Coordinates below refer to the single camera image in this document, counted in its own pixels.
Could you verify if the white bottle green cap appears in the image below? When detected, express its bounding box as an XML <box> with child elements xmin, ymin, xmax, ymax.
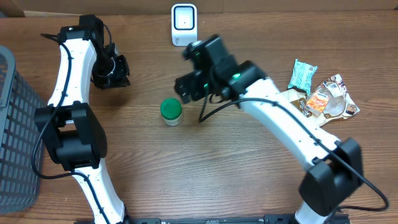
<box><xmin>160</xmin><ymin>98</ymin><xmax>183</xmax><ymax>126</ymax></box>

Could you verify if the teal wet wipes pack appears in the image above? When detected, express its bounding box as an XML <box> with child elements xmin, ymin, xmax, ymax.
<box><xmin>287</xmin><ymin>58</ymin><xmax>318</xmax><ymax>95</ymax></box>

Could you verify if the orange tissue pack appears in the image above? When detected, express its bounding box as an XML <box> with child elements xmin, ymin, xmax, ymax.
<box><xmin>305</xmin><ymin>90</ymin><xmax>330</xmax><ymax>116</ymax></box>

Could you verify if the beige snack bag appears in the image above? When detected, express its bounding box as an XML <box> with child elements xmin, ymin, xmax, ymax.
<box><xmin>282</xmin><ymin>74</ymin><xmax>360</xmax><ymax>126</ymax></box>

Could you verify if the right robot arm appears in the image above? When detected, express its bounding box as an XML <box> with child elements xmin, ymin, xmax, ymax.
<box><xmin>175</xmin><ymin>35</ymin><xmax>363</xmax><ymax>223</ymax></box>

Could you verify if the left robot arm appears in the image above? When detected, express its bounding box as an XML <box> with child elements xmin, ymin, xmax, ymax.
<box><xmin>34</xmin><ymin>14</ymin><xmax>132</xmax><ymax>223</ymax></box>

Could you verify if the white barcode scanner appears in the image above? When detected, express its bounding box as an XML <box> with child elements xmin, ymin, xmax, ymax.
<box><xmin>171</xmin><ymin>3</ymin><xmax>198</xmax><ymax>47</ymax></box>

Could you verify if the grey plastic mesh basket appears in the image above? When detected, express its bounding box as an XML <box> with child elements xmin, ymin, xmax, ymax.
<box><xmin>1</xmin><ymin>45</ymin><xmax>45</xmax><ymax>215</ymax></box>

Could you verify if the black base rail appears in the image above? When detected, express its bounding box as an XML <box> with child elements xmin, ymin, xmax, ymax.
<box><xmin>74</xmin><ymin>214</ymin><xmax>352</xmax><ymax>224</ymax></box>

